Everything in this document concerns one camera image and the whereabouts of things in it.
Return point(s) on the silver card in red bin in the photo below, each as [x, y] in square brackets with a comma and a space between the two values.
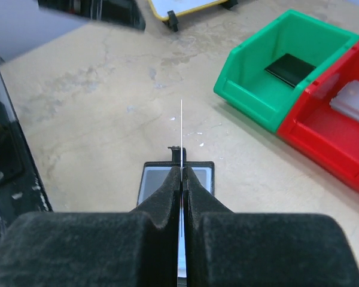
[347, 100]

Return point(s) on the small whiteboard with wooden frame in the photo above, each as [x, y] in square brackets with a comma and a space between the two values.
[168, 11]

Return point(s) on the thin card edge-on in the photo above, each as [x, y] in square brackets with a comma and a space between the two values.
[181, 168]

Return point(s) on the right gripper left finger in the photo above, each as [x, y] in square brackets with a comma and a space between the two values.
[136, 248]

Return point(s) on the middle red plastic bin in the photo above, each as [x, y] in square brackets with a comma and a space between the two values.
[325, 135]

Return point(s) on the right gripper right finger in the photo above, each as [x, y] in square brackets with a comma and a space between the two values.
[224, 248]

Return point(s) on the black card in green bin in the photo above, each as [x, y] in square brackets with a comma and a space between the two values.
[290, 69]

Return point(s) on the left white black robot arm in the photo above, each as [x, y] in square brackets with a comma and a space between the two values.
[118, 12]

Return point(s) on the black card holder wallet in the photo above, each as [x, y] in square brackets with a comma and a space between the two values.
[155, 172]

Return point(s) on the green plastic bin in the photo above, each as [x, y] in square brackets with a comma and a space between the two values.
[245, 84]

